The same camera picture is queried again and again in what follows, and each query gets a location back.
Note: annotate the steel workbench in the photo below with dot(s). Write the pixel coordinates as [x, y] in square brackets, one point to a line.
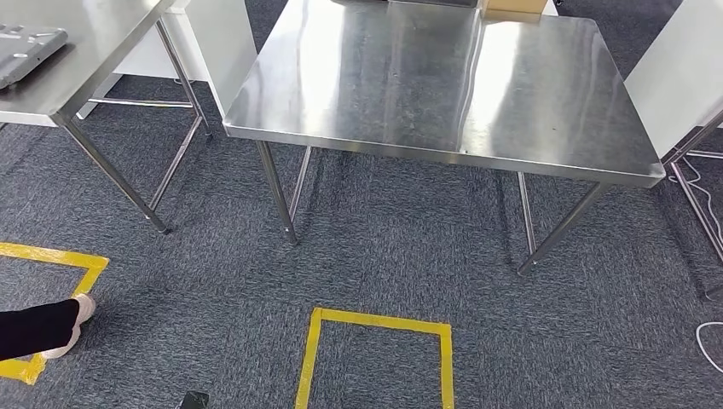
[423, 73]

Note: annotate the white cabinet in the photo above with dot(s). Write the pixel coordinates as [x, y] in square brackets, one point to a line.
[678, 73]
[226, 51]

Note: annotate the grey metal panel part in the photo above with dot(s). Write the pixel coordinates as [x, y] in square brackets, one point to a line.
[28, 53]

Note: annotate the yellow floor tape square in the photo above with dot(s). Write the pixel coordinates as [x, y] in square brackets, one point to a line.
[308, 361]

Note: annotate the brown cardboard box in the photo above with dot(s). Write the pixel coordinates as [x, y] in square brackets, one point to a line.
[511, 8]

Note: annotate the person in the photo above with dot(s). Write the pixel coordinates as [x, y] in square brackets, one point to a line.
[39, 327]

